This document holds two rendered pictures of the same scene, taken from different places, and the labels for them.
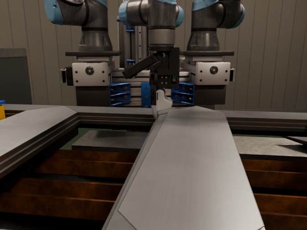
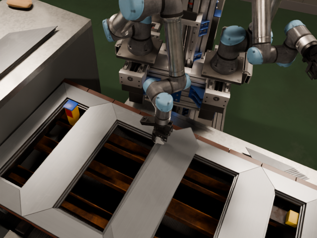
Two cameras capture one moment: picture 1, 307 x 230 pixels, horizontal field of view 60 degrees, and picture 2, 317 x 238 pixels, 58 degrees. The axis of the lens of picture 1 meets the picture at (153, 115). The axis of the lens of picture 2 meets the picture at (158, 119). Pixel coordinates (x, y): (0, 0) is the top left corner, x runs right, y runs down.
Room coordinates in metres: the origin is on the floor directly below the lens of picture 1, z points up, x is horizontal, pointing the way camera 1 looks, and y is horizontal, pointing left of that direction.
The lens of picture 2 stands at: (-0.03, -0.19, 2.14)
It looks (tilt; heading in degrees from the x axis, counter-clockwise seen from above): 53 degrees down; 13
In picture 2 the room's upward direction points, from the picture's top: 6 degrees clockwise
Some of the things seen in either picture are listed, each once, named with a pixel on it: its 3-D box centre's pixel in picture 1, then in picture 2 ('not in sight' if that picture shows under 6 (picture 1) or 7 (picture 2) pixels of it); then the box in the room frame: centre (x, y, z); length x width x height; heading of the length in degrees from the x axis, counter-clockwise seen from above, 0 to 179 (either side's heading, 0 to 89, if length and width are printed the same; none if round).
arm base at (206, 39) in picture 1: (203, 39); (225, 58); (1.28, -0.23, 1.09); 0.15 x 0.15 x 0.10
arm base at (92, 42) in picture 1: (95, 39); (140, 40); (1.25, 0.26, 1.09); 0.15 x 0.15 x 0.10
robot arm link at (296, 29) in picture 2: not in sight; (297, 34); (1.12, -0.48, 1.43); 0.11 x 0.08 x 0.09; 30
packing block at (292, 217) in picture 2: not in sight; (292, 218); (0.63, -0.75, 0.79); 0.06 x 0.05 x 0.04; 172
